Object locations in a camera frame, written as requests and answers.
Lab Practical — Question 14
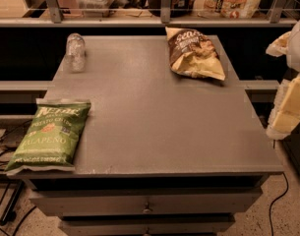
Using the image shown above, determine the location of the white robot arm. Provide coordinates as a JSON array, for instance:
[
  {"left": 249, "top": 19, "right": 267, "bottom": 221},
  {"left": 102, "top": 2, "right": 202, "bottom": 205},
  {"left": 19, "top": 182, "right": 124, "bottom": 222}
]
[{"left": 266, "top": 20, "right": 300, "bottom": 140}]

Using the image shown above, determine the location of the clear plastic water bottle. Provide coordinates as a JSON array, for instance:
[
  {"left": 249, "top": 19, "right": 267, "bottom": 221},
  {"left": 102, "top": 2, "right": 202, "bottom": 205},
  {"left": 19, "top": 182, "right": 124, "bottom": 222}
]
[{"left": 64, "top": 33, "right": 86, "bottom": 73}]

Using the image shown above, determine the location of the grey drawer cabinet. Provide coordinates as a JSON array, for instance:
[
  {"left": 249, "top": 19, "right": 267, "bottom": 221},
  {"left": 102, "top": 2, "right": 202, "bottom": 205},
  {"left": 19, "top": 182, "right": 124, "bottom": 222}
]
[{"left": 20, "top": 36, "right": 282, "bottom": 236}]

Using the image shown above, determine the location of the brown chip bag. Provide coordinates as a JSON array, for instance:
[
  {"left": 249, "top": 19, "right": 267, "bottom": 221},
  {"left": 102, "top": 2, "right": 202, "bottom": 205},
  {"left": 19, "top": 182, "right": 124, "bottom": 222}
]
[{"left": 165, "top": 27, "right": 225, "bottom": 81}]

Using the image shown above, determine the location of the green jalapeno chip bag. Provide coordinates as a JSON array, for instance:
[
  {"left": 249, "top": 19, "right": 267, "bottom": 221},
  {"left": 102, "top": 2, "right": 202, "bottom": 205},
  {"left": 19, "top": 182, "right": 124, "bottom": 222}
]
[{"left": 5, "top": 98, "right": 91, "bottom": 175}]

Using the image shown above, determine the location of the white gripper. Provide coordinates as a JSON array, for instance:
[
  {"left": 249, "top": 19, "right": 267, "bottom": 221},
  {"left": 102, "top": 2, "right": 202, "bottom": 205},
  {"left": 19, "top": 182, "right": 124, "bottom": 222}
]
[{"left": 267, "top": 74, "right": 300, "bottom": 140}]

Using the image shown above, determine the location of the grey metal shelf rail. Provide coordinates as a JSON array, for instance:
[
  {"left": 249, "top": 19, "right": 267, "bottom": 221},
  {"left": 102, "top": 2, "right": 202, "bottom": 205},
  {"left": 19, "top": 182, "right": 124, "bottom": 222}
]
[{"left": 0, "top": 0, "right": 300, "bottom": 28}]

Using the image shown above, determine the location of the colourful snack bag on shelf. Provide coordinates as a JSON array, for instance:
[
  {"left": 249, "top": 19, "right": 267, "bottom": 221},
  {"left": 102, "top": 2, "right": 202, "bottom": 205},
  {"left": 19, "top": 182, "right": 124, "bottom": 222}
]
[{"left": 194, "top": 0, "right": 261, "bottom": 19}]

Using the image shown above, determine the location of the black cable right floor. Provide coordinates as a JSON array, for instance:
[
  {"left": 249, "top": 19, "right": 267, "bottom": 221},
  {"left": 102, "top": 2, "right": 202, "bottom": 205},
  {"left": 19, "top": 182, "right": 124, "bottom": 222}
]
[{"left": 268, "top": 172, "right": 290, "bottom": 236}]

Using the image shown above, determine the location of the round drawer knob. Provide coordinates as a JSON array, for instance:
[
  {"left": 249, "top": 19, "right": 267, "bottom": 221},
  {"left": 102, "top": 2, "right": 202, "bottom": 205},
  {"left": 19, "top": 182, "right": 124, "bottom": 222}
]
[{"left": 143, "top": 206, "right": 152, "bottom": 214}]

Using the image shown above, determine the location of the black cables left floor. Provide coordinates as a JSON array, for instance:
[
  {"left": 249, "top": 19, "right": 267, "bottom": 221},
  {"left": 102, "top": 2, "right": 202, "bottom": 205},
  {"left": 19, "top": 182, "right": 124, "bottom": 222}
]
[{"left": 0, "top": 120, "right": 37, "bottom": 236}]

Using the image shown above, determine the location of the clear plastic container on shelf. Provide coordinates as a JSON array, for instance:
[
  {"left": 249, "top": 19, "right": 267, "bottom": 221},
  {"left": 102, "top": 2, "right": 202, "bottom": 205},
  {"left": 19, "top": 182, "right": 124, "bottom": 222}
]
[{"left": 76, "top": 0, "right": 114, "bottom": 18}]

